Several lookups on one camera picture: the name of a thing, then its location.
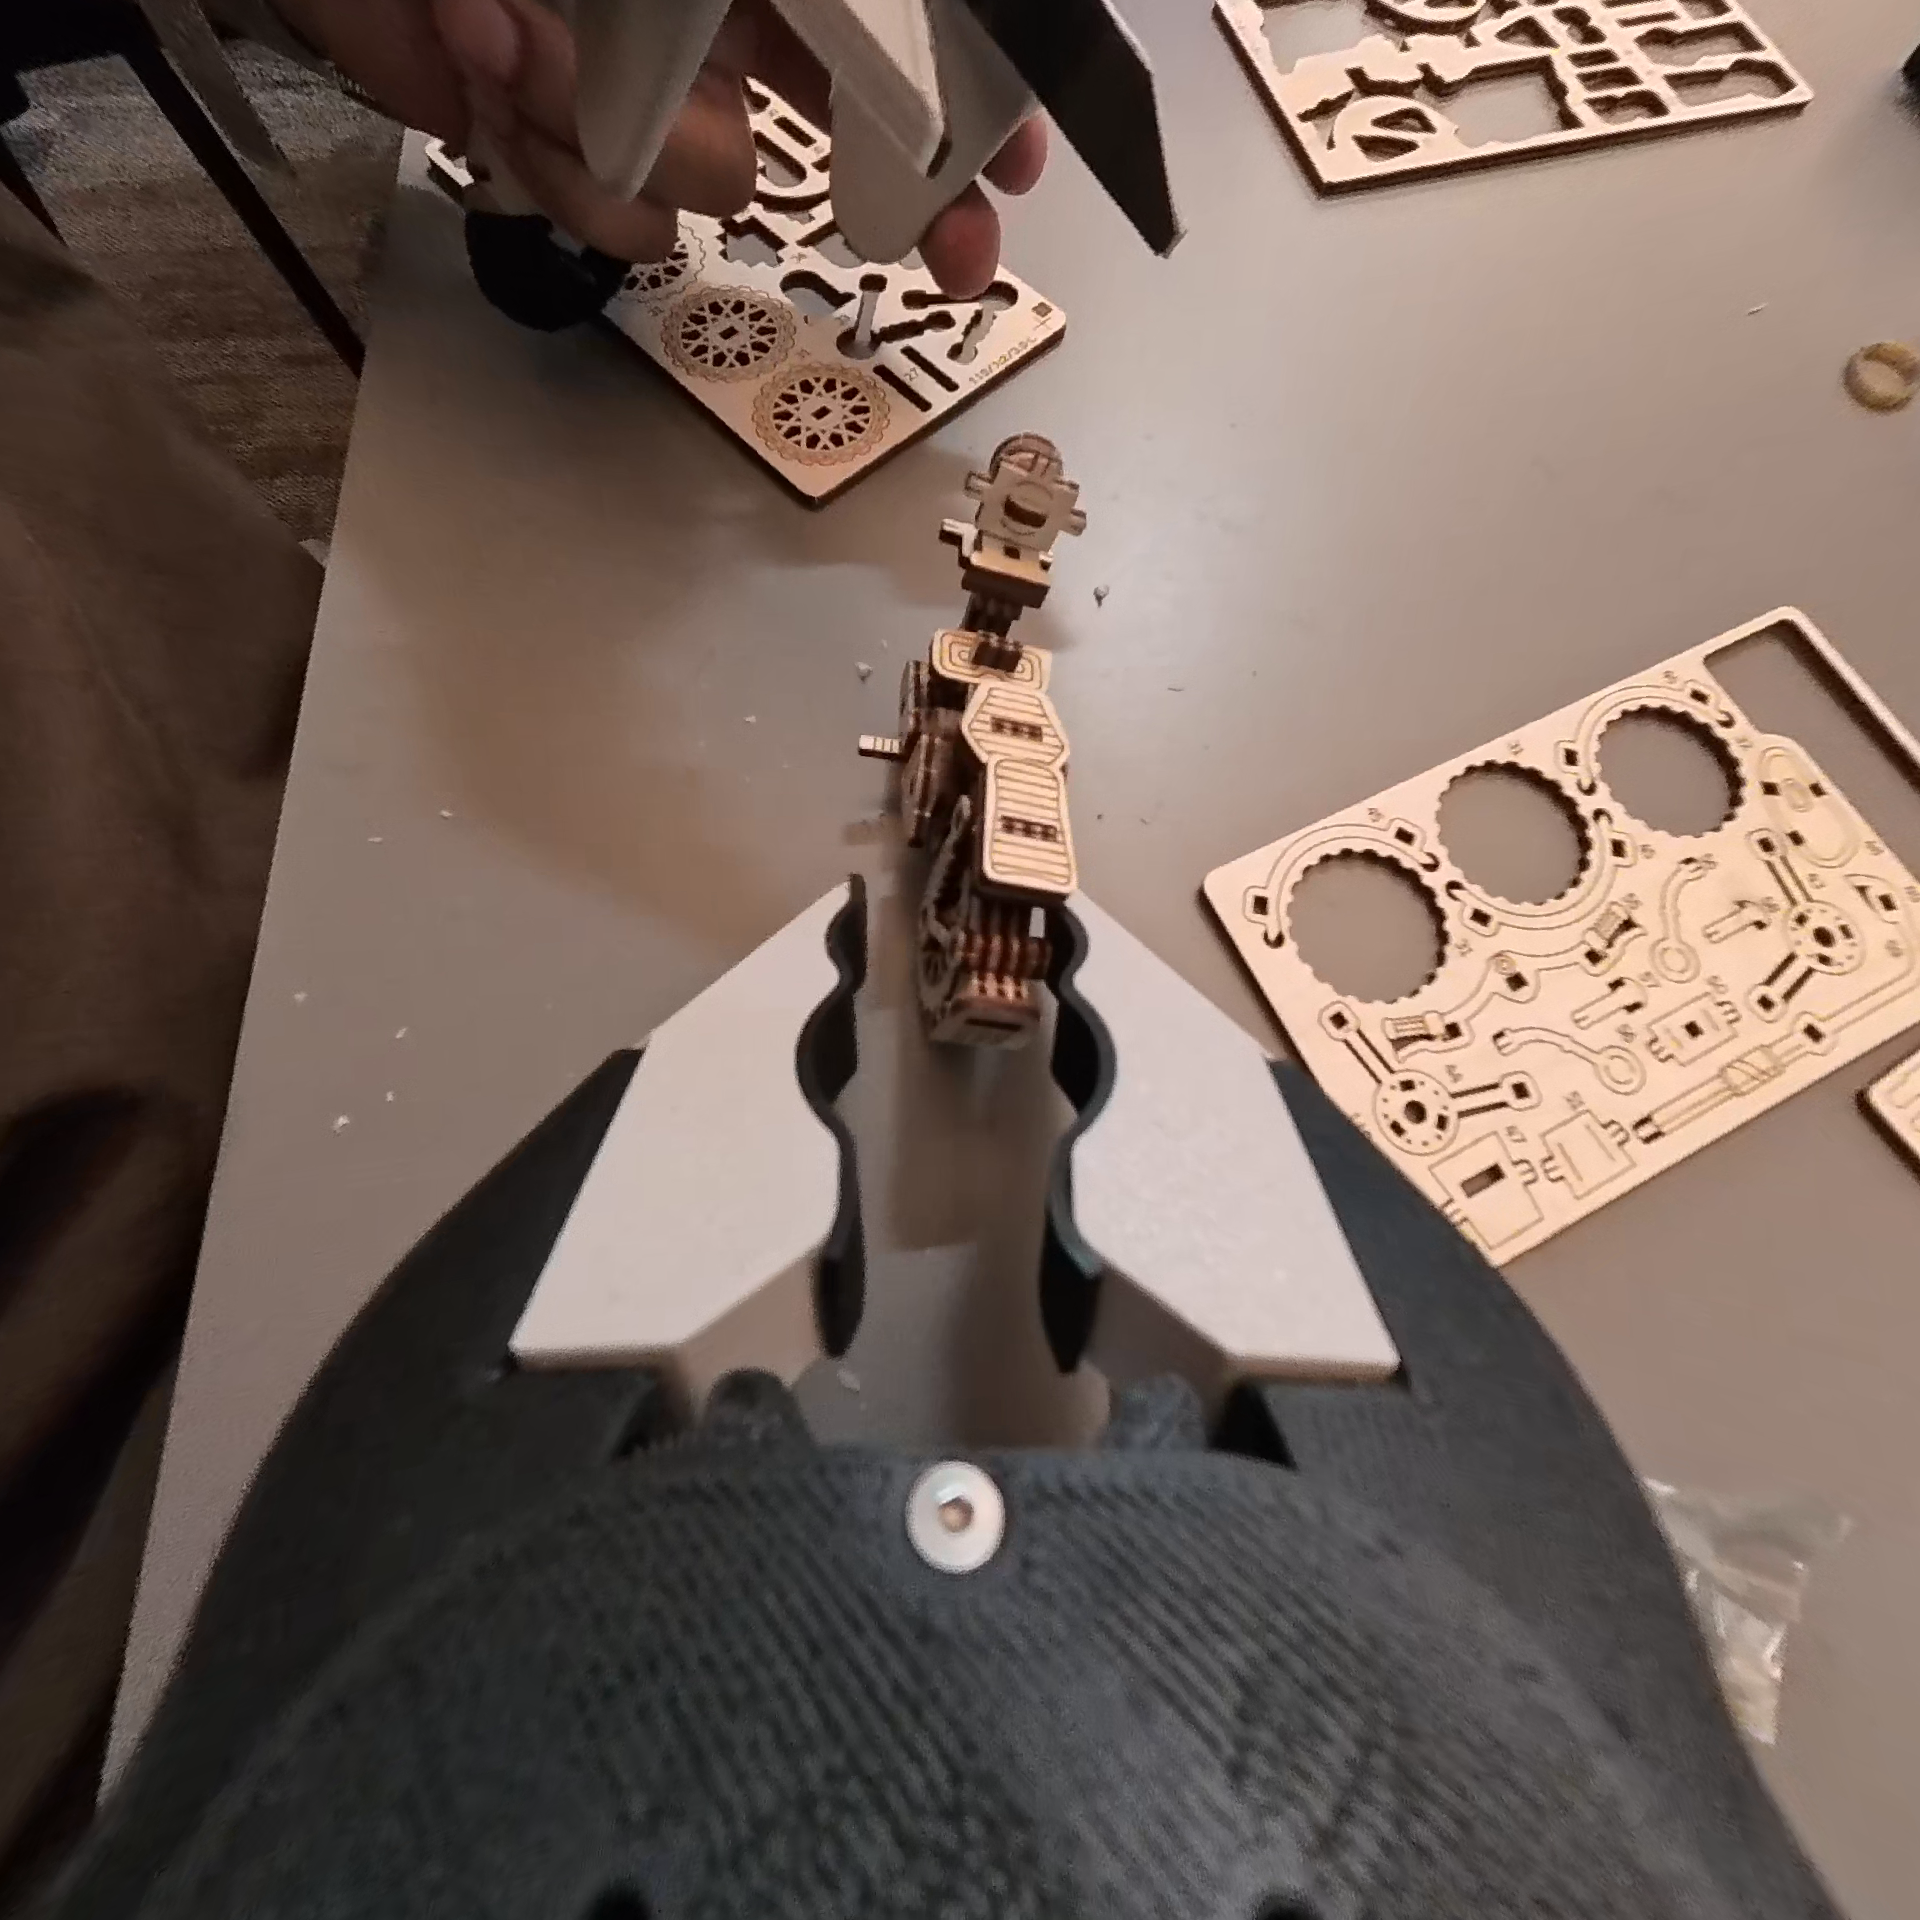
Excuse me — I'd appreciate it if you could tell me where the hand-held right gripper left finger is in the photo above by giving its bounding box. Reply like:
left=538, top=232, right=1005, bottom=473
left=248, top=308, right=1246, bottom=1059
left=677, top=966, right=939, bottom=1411
left=508, top=878, right=875, bottom=1384

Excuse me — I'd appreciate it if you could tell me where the wooden sheet with spoked wheels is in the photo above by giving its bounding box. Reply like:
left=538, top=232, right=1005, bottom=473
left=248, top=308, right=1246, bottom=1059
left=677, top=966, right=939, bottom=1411
left=428, top=75, right=1065, bottom=515

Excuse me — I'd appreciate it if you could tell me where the person in olive shirt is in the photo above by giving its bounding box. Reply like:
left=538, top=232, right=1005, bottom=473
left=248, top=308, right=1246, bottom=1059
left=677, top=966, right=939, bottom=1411
left=0, top=180, right=322, bottom=1861

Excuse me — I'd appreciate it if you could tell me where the wooden sheet with empty cutouts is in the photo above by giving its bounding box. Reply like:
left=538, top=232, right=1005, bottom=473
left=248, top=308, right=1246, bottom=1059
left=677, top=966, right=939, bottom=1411
left=1213, top=0, right=1814, bottom=192

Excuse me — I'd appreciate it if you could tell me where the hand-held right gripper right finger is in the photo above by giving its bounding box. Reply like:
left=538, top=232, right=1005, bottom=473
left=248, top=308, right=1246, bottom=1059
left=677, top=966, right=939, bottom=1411
left=1038, top=900, right=1409, bottom=1385

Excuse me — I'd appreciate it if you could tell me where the wooden sheet with round holes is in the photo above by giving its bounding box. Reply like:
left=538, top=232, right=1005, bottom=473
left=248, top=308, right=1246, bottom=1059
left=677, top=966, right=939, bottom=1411
left=1202, top=607, right=1920, bottom=1260

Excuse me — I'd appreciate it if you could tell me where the small clear plastic bag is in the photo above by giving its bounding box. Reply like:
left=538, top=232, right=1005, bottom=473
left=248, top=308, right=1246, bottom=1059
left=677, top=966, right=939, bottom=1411
left=1645, top=1476, right=1850, bottom=1747

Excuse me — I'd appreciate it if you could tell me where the person's left hand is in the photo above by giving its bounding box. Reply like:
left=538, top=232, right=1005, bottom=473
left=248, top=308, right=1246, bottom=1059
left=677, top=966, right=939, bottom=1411
left=399, top=0, right=1050, bottom=300

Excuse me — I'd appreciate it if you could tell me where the wooden motorcycle model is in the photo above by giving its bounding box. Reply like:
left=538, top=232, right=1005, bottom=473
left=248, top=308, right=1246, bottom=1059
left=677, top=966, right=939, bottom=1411
left=855, top=427, right=1090, bottom=1053

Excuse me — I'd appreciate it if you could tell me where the grey desk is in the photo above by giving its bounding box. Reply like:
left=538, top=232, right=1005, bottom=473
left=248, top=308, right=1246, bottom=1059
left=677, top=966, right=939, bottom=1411
left=98, top=0, right=1920, bottom=1849

